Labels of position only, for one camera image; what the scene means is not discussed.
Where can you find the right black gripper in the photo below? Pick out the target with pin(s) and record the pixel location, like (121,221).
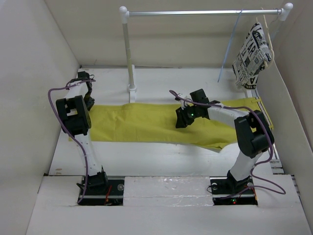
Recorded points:
(182,118)

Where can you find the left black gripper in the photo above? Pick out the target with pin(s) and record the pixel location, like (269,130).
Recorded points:
(90,103)

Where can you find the yellow trousers with striped trim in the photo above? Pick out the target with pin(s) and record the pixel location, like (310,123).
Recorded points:
(139,122)

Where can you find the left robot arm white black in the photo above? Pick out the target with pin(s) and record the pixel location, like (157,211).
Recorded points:
(73,112)

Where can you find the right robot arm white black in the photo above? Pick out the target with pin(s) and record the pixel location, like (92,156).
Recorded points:
(253,135)

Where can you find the cream wooden hanger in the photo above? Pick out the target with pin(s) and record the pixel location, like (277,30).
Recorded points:
(269,41)

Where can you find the blue transparent plastic hanger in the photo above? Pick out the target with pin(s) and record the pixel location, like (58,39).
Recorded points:
(229,46)

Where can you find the newspaper print garment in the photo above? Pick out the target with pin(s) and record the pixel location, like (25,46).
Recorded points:
(251,59)

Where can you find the white clothes rack metal rail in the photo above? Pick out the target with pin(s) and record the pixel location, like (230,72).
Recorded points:
(125,14)

